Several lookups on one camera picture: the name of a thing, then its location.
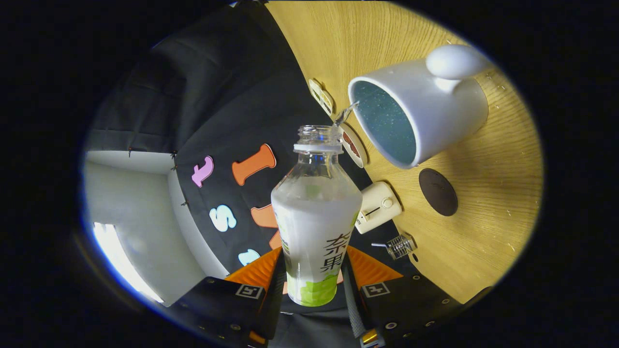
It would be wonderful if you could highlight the dark brown round coaster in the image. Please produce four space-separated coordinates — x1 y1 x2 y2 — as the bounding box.
418 168 458 217

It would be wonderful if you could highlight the white cup with knob handle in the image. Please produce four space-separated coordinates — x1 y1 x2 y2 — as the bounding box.
348 44 490 170

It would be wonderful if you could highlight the large ceiling light panel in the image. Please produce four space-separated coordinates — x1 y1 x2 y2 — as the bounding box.
93 222 163 303

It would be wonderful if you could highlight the white divided condiment dish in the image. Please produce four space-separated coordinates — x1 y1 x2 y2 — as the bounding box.
309 78 334 116

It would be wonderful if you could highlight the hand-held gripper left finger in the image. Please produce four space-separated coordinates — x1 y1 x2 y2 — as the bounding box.
172 246 287 348

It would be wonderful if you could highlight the clear juice bottle white label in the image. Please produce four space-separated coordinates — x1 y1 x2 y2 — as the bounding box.
271 125 363 307

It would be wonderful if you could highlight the wire mesh utensil holder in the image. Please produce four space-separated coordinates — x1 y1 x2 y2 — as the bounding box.
387 233 417 261

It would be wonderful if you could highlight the wooden table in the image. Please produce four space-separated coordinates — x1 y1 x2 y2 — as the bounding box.
265 0 545 305

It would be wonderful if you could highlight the white toaster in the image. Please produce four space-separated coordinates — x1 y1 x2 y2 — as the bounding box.
354 181 403 235

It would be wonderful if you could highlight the white oval plate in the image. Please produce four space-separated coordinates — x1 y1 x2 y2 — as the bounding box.
339 123 368 169

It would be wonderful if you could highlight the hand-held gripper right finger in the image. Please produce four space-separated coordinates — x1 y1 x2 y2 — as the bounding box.
341 246 494 348

